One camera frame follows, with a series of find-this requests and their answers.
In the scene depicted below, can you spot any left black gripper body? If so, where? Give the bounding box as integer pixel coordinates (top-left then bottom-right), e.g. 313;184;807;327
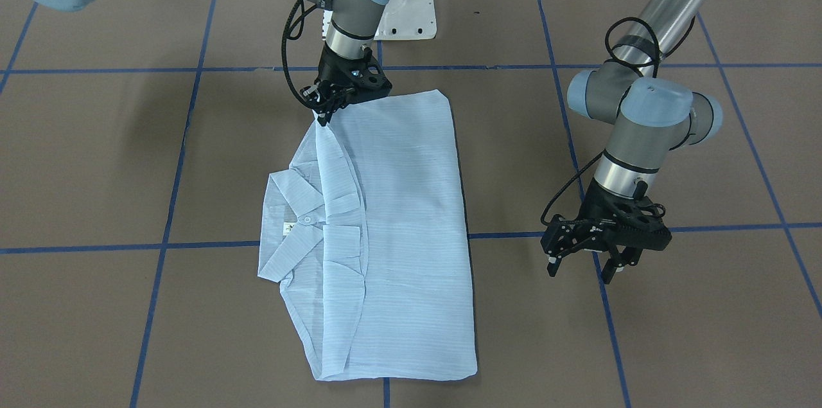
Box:
541;180;649;265

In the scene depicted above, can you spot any light blue button shirt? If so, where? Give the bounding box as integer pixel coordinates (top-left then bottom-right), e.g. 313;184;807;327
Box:
258;90;478;382

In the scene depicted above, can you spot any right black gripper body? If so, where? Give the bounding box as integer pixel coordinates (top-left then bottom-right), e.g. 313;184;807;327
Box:
304;47;355;111

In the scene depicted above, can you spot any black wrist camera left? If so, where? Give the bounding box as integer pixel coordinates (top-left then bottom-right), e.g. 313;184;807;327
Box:
613;197;672;252

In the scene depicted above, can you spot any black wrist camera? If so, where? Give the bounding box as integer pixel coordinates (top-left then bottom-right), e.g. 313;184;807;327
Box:
613;197;672;252
343;48;393;104

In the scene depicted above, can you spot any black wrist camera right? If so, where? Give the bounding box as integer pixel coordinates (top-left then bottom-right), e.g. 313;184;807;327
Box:
343;48;393;104

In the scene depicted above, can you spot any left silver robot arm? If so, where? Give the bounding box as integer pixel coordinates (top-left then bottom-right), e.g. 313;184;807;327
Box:
541;0;723;284

